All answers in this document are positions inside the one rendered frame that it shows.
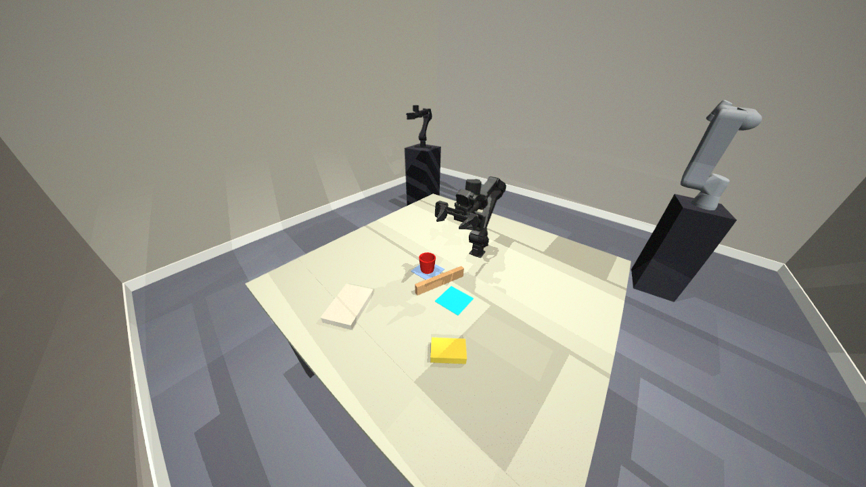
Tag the cream flat rectangular block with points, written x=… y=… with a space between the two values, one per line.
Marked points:
x=348 y=306

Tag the red cup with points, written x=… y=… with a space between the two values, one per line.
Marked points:
x=427 y=262

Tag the yellow rectangular block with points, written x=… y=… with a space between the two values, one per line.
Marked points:
x=448 y=350

